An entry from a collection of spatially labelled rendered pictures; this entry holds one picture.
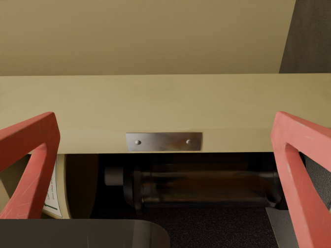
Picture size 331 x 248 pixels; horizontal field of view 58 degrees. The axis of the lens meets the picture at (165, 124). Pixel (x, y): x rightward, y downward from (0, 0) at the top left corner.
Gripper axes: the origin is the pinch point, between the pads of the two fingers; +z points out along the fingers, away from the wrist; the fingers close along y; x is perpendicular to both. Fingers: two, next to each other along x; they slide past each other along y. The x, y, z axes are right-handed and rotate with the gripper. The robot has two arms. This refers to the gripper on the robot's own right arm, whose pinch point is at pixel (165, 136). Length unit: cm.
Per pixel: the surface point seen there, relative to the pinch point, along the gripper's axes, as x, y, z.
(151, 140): 10.0, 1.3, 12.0
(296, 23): 11, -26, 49
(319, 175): 18.1, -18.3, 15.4
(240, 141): 10.3, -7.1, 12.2
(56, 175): 17.8, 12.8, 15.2
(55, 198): 20.6, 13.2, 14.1
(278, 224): 34.0, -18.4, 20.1
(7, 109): 8.8, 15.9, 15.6
